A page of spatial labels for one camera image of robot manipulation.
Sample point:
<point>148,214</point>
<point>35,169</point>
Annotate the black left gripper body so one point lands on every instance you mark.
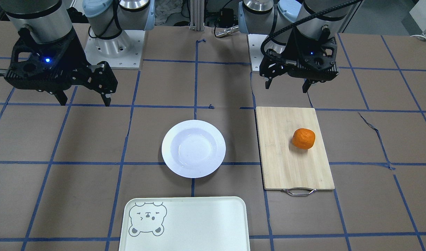
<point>276,67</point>

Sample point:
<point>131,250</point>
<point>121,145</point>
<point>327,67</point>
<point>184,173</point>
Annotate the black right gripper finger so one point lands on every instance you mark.
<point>106,99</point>
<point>61,97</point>

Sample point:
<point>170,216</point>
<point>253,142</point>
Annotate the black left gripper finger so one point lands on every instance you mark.
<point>268,82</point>
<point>307,84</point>

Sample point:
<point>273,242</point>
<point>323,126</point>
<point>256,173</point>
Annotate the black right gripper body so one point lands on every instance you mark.
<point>77,53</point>

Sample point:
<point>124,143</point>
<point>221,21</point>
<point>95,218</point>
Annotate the orange fruit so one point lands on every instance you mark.
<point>303,138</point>

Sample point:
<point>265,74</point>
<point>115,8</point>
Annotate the white round plate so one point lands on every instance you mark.
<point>193,149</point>

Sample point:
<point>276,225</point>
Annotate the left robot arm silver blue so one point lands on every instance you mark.
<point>277,18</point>

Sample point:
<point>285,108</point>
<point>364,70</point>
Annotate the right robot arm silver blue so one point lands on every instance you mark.
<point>49,20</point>

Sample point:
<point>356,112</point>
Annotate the cream bear tray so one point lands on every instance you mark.
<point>185,224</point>

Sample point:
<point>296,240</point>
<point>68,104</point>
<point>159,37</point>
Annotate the bamboo cutting board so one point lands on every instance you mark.
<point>286,167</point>

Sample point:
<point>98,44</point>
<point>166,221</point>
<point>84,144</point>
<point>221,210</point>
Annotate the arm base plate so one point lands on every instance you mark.
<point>256,56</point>
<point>123,52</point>

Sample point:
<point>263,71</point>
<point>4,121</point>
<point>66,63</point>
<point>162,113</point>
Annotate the aluminium frame post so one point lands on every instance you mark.
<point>197,15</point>

